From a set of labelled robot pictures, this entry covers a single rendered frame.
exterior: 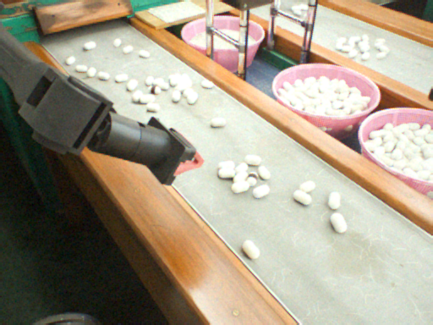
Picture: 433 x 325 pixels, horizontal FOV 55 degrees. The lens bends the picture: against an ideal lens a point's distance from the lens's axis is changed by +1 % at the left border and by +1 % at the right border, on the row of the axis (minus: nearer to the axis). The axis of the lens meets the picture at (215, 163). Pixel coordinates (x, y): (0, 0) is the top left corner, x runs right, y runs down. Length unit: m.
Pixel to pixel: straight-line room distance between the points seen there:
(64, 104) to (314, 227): 0.47
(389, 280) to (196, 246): 0.31
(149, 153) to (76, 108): 0.13
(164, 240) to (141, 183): 0.15
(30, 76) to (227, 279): 0.39
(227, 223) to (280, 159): 0.21
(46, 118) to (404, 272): 0.57
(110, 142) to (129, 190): 0.26
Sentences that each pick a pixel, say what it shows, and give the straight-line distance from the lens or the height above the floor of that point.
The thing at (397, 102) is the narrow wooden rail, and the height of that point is 0.74.
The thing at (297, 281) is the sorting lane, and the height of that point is 0.74.
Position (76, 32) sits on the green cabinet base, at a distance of 1.52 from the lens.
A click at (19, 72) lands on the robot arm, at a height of 1.05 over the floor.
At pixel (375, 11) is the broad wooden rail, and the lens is 1.65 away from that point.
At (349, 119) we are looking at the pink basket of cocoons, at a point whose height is 0.75.
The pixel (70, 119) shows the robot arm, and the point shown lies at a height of 1.03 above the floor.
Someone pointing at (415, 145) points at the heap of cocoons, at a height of 0.72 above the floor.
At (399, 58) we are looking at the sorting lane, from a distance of 1.38.
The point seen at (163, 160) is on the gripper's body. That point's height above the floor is 0.92.
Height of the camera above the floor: 1.30
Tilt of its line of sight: 40 degrees down
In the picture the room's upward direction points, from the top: straight up
